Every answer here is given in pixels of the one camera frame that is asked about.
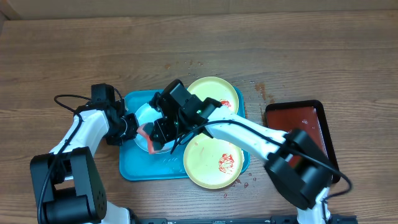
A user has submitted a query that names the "light blue plate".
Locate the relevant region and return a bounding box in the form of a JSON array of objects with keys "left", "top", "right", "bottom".
[{"left": 134, "top": 103, "right": 162, "bottom": 152}]

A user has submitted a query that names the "green plate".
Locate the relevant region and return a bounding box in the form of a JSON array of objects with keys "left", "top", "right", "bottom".
[
  {"left": 187, "top": 77, "right": 239, "bottom": 113},
  {"left": 183, "top": 134, "right": 244, "bottom": 189}
]

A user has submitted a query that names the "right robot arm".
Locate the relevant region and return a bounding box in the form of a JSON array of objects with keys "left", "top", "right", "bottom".
[{"left": 140, "top": 93, "right": 332, "bottom": 223}]

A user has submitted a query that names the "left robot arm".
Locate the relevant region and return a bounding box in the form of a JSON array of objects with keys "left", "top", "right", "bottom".
[{"left": 30, "top": 83, "right": 139, "bottom": 223}]

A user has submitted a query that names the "teal plastic tray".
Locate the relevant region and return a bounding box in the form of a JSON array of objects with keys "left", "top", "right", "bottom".
[{"left": 119, "top": 90, "right": 250, "bottom": 181}]

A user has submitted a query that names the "dark red tray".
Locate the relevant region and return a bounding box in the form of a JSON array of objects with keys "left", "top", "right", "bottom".
[{"left": 264, "top": 100, "right": 338, "bottom": 168}]

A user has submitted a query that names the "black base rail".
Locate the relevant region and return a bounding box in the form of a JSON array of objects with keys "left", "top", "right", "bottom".
[{"left": 136, "top": 214, "right": 358, "bottom": 224}]

